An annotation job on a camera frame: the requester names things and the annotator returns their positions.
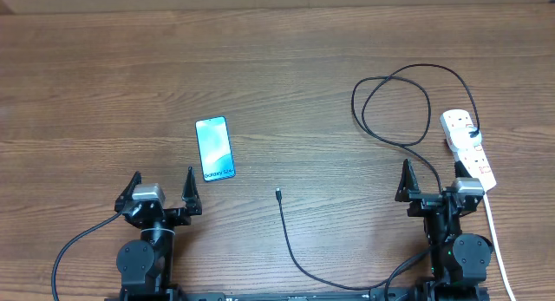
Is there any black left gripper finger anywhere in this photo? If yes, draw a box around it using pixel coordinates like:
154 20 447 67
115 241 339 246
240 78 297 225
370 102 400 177
120 171 142 200
181 167 199 207

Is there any blue Galaxy smartphone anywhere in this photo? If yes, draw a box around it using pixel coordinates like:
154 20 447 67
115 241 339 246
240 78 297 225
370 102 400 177
195 116 236 182

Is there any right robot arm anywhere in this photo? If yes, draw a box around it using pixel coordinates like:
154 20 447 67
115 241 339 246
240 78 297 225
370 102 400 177
395 160 493 300

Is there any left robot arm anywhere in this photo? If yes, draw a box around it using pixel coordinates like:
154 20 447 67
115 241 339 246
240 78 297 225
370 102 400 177
114 167 202 300

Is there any white charger plug adapter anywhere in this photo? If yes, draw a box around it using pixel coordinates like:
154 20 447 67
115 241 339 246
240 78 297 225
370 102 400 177
447 127 482 152

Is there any white power strip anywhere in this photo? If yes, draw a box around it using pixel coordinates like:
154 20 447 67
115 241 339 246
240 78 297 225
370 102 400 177
440 109 497 192

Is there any black USB charging cable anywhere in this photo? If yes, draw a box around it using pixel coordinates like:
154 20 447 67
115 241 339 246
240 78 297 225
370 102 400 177
275 63 481 291

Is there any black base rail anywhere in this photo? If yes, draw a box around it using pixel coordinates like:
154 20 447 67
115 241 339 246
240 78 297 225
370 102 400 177
106 287 490 301

